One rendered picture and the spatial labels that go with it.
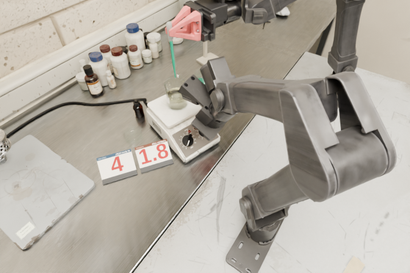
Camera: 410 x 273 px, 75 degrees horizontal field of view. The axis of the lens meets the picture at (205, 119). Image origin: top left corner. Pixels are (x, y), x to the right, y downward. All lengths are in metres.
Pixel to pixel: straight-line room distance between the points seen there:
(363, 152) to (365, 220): 0.46
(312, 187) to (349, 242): 0.42
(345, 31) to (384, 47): 1.20
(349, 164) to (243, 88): 0.21
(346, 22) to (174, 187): 0.65
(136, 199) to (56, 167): 0.25
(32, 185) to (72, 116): 0.26
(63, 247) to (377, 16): 1.91
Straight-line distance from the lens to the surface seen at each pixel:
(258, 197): 0.51
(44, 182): 0.82
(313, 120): 0.29
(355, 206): 0.78
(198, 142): 0.74
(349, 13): 0.86
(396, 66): 2.12
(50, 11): 1.06
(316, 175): 0.30
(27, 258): 0.74
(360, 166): 0.32
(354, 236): 0.74
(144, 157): 0.75
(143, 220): 0.68
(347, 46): 0.92
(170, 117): 0.75
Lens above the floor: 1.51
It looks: 46 degrees down
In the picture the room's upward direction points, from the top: straight up
